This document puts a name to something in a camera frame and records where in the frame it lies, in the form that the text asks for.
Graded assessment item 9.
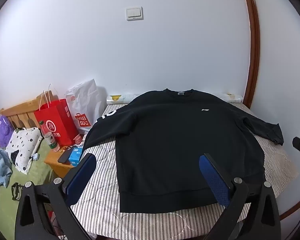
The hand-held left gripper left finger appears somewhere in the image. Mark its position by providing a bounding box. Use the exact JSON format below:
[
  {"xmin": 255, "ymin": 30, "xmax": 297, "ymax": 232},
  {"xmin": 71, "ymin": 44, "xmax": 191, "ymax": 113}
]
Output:
[{"xmin": 14, "ymin": 153, "xmax": 98, "ymax": 240}]

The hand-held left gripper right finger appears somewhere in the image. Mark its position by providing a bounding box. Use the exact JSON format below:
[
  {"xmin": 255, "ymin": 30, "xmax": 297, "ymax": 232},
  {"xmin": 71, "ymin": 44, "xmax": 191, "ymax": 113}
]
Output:
[{"xmin": 199, "ymin": 152, "xmax": 282, "ymax": 240}]

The black sweatshirt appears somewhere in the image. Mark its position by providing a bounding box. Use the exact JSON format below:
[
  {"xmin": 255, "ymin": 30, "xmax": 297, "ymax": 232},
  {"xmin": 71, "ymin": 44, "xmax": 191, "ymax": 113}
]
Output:
[{"xmin": 83, "ymin": 88, "xmax": 284, "ymax": 214}]

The blue box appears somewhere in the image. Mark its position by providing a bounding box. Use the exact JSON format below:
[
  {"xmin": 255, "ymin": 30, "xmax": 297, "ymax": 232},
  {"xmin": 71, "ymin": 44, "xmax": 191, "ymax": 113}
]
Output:
[{"xmin": 68, "ymin": 147, "xmax": 84, "ymax": 167}]

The striped quilted mattress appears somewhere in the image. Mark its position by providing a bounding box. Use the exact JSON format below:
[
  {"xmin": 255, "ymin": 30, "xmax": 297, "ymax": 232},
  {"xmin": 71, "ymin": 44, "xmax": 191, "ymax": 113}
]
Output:
[{"xmin": 70, "ymin": 102, "xmax": 299, "ymax": 240}]

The black phone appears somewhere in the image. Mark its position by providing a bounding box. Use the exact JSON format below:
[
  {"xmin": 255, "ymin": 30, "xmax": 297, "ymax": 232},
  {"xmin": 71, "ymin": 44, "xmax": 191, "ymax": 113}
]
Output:
[{"xmin": 57, "ymin": 147, "xmax": 74, "ymax": 165}]

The wooden nightstand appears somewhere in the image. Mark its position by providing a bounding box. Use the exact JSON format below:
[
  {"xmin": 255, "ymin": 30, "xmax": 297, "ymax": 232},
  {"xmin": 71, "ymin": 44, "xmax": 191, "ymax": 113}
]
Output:
[{"xmin": 44, "ymin": 140, "xmax": 84, "ymax": 180}]

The green bed sheet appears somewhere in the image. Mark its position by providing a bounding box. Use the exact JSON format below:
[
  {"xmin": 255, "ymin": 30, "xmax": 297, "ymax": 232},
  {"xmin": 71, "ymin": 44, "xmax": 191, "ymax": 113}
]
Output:
[{"xmin": 0, "ymin": 135, "xmax": 53, "ymax": 230}]

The clear water bottle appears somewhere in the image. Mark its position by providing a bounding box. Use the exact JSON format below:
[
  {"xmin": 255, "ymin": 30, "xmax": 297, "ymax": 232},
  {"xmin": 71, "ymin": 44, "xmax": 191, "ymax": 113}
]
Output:
[{"xmin": 38, "ymin": 120, "xmax": 60, "ymax": 153}]

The red paper bag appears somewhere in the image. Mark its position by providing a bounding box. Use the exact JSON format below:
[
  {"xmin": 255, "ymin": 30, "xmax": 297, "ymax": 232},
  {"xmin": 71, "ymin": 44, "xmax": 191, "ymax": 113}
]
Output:
[{"xmin": 34, "ymin": 84, "xmax": 79, "ymax": 147}]

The white flower print pillow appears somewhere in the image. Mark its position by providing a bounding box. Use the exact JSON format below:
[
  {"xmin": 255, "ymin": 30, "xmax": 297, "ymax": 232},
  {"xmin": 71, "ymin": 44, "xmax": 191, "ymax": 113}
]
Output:
[{"xmin": 5, "ymin": 127, "xmax": 43, "ymax": 175}]

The white plastic shopping bag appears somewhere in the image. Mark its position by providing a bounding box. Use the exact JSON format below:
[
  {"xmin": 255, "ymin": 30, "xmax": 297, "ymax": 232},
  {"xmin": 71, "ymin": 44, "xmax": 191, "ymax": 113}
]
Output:
[{"xmin": 65, "ymin": 79, "xmax": 107, "ymax": 135}]

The white roll with yellow print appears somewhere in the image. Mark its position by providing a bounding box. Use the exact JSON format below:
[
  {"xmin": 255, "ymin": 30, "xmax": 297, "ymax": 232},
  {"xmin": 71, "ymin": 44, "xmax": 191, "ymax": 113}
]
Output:
[{"xmin": 106, "ymin": 92, "xmax": 243, "ymax": 105}]

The purple plush toy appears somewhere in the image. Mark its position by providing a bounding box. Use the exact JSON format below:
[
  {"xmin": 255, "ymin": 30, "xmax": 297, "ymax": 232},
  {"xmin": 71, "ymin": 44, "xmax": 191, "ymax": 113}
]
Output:
[{"xmin": 0, "ymin": 115, "xmax": 15, "ymax": 148}]

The wooden headboard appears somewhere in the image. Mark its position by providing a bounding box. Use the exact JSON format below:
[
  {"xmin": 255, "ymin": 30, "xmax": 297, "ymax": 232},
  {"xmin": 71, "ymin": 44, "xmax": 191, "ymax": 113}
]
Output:
[{"xmin": 0, "ymin": 91, "xmax": 60, "ymax": 150}]

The black strap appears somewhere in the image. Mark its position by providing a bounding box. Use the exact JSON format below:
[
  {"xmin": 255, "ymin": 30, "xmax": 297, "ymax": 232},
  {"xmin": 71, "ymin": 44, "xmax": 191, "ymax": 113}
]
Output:
[{"xmin": 11, "ymin": 182, "xmax": 24, "ymax": 201}]

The brown wooden door frame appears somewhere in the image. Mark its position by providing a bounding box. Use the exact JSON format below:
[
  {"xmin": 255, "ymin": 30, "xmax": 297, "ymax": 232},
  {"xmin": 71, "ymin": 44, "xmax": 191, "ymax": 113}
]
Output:
[{"xmin": 240, "ymin": 0, "xmax": 300, "ymax": 222}]

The white wall switch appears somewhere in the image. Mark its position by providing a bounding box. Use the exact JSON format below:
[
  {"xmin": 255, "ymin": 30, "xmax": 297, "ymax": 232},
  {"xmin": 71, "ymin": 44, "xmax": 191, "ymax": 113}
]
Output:
[{"xmin": 126, "ymin": 7, "xmax": 144, "ymax": 21}]

